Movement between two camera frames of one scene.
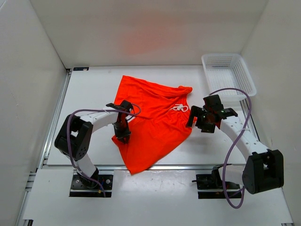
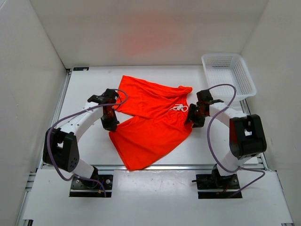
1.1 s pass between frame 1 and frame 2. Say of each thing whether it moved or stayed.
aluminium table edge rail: stayed
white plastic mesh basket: stayed
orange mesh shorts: stayed
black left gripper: moved
